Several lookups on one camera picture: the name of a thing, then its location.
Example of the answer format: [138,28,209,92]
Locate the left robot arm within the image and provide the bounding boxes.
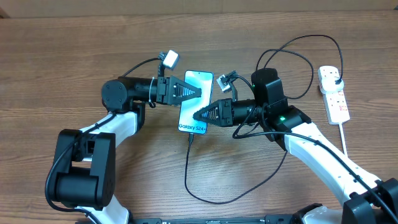
[45,77,205,223]

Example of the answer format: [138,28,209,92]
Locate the white charger plug adapter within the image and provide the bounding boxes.
[320,77,345,94]

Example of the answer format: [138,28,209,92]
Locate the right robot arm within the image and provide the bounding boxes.
[193,68,397,223]

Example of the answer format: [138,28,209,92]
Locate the blue Galaxy smartphone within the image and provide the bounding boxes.
[178,70,214,134]

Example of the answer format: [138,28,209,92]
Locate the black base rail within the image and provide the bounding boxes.
[129,214,296,224]

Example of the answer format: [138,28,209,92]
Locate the white power strip cord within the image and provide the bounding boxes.
[338,123,349,156]

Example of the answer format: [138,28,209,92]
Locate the white power strip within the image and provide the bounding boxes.
[318,65,350,124]

